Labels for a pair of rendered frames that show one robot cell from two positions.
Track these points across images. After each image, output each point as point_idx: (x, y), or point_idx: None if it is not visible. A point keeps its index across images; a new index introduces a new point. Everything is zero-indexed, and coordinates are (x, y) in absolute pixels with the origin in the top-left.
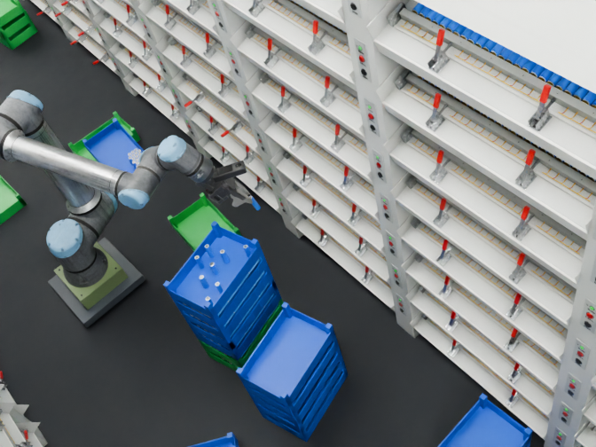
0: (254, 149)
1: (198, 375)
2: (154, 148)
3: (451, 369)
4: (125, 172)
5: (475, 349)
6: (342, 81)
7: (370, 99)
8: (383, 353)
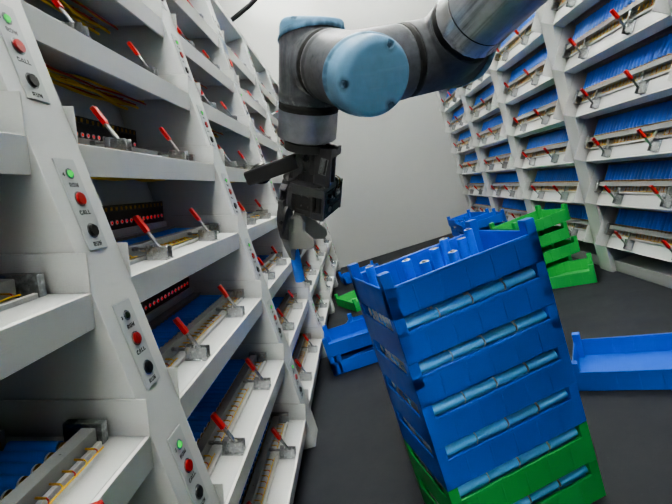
0: (133, 453)
1: (637, 472)
2: (335, 30)
3: (320, 401)
4: (437, 2)
5: (296, 319)
6: (152, 23)
7: (173, 33)
8: (355, 425)
